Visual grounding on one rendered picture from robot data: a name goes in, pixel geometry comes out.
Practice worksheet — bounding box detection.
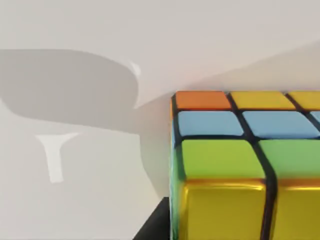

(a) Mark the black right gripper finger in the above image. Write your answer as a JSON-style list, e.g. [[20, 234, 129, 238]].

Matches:
[[131, 196, 171, 240]]

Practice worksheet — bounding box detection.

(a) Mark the multicoloured puzzle cube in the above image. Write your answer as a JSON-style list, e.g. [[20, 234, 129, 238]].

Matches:
[[169, 90, 320, 240]]

